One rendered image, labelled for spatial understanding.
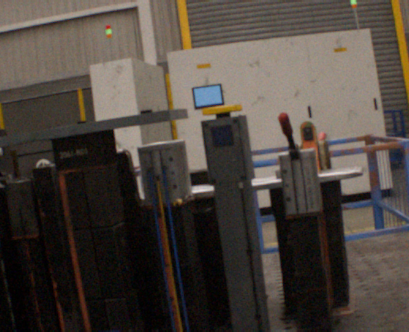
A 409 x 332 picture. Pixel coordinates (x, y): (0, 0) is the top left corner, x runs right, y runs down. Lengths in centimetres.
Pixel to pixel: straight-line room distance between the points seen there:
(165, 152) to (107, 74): 825
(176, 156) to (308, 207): 27
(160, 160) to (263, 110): 814
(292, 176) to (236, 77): 818
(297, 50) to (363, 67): 80
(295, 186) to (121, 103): 827
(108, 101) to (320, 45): 252
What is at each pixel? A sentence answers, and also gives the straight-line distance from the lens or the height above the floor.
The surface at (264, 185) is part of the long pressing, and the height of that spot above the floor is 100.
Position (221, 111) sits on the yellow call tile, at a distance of 146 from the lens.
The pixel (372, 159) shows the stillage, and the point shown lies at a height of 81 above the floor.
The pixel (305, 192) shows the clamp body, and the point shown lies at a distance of 161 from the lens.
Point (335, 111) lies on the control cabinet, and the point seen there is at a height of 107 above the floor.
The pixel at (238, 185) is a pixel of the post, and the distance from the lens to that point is 146.
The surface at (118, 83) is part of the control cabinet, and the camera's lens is 984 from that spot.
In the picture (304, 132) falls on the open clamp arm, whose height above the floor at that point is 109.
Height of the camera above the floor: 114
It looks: 3 degrees down
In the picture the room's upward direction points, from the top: 8 degrees counter-clockwise
